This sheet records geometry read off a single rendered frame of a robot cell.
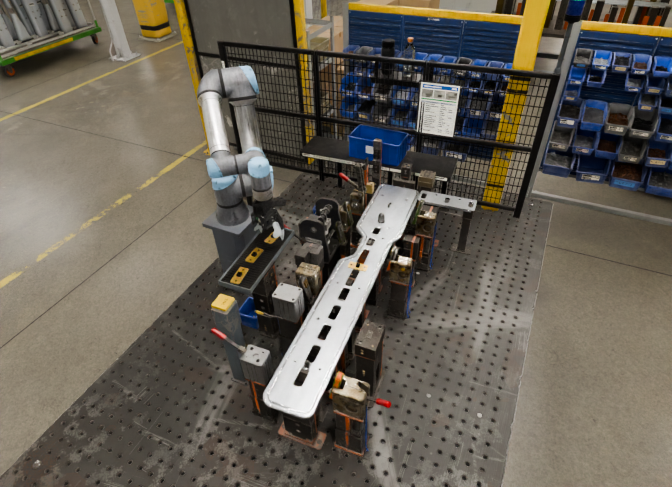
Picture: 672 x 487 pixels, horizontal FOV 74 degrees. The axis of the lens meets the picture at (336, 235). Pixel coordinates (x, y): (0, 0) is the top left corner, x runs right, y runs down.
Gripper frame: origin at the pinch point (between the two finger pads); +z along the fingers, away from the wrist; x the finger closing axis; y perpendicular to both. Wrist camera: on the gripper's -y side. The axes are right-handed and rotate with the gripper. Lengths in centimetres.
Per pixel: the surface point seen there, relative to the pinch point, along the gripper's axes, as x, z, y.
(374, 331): 54, 15, 15
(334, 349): 43, 18, 27
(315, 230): 11.8, 3.9, -14.0
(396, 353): 57, 48, -2
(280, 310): 17.8, 14.2, 23.2
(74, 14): -696, 66, -394
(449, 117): 35, -9, -118
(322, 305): 29.0, 17.7, 11.0
